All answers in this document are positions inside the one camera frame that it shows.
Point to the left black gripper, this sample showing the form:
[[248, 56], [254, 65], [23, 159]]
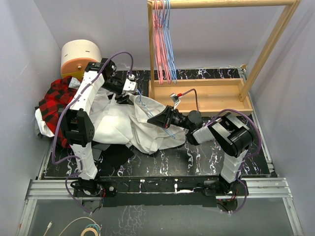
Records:
[[123, 99]]

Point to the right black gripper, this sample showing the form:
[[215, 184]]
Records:
[[164, 119]]

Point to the blue wire hanger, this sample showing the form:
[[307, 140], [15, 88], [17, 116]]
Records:
[[149, 114]]

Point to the white shirt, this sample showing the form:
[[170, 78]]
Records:
[[127, 124]]

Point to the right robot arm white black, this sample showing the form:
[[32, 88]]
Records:
[[233, 131]]

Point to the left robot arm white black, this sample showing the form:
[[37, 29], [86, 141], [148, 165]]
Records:
[[76, 125]]

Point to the red black plaid shirt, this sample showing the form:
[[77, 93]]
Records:
[[58, 96]]

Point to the wooden clothes rack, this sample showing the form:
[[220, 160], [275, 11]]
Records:
[[215, 95]]

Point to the pink hangers bundle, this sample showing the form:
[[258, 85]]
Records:
[[159, 44]]

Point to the black garment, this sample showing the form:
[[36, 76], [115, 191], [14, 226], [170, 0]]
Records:
[[113, 158]]

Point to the blue hangers bundle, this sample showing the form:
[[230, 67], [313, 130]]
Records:
[[168, 43]]

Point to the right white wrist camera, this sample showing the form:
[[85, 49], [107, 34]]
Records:
[[176, 99]]

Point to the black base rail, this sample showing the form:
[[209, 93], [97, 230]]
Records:
[[162, 191]]

